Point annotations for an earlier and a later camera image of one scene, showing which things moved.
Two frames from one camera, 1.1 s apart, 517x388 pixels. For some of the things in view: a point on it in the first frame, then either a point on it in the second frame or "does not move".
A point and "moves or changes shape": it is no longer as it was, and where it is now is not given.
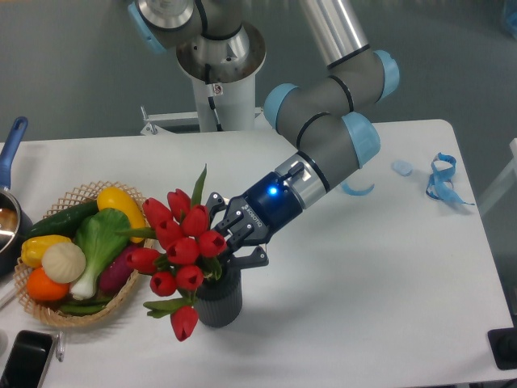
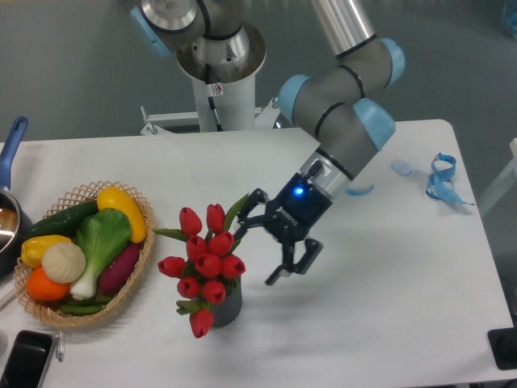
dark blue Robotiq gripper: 266,207 to 292,214
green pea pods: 83,307 does not move
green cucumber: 65,223 does not move
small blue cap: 402,167 does not move
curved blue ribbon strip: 357,192 does not move
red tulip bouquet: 184,251 moves or changes shape
